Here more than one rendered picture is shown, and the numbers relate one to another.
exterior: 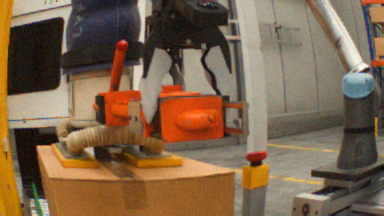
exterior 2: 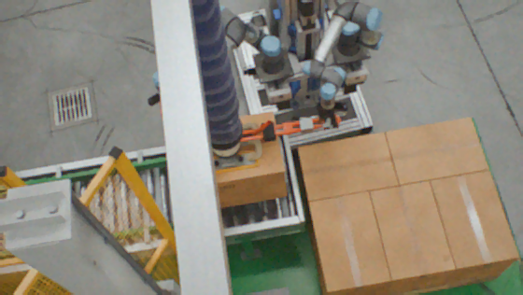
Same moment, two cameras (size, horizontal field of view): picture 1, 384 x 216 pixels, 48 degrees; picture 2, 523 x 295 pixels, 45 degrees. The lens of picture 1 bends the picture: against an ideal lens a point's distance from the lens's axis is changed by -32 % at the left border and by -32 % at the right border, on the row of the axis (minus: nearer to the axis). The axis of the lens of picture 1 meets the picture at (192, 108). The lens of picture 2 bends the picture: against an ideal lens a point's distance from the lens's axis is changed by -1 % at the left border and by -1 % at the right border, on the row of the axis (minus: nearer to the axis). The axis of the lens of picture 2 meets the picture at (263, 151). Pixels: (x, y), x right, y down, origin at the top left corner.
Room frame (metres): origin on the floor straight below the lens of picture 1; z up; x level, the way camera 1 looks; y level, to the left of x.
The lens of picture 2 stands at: (0.61, 1.67, 4.36)
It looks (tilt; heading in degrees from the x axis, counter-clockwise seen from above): 65 degrees down; 289
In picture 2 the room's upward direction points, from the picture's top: 8 degrees counter-clockwise
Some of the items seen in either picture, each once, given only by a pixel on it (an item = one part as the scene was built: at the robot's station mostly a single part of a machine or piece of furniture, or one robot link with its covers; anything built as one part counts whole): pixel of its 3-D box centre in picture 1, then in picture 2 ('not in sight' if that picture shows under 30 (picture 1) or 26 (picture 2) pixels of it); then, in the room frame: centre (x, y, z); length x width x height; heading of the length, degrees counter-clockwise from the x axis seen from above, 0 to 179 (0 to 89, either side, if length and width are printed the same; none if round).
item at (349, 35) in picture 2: not in sight; (351, 31); (0.72, -0.63, 1.20); 0.13 x 0.12 x 0.14; 164
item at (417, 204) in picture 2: not in sight; (399, 210); (0.25, 0.14, 0.34); 1.20 x 1.00 x 0.40; 20
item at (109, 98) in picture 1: (120, 107); (268, 132); (1.09, 0.13, 1.21); 0.10 x 0.08 x 0.06; 110
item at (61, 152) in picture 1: (70, 148); (229, 161); (1.29, 0.31, 1.11); 0.34 x 0.10 x 0.05; 20
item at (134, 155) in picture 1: (137, 148); not in sight; (1.36, 0.13, 1.11); 0.34 x 0.10 x 0.05; 20
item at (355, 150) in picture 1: (359, 144); (272, 60); (1.18, -0.43, 1.09); 0.15 x 0.15 x 0.10
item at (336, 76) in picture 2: not in sight; (332, 77); (0.77, -0.09, 1.51); 0.11 x 0.11 x 0.08; 74
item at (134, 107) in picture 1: (153, 116); (306, 125); (0.89, 0.05, 1.21); 0.07 x 0.07 x 0.04; 20
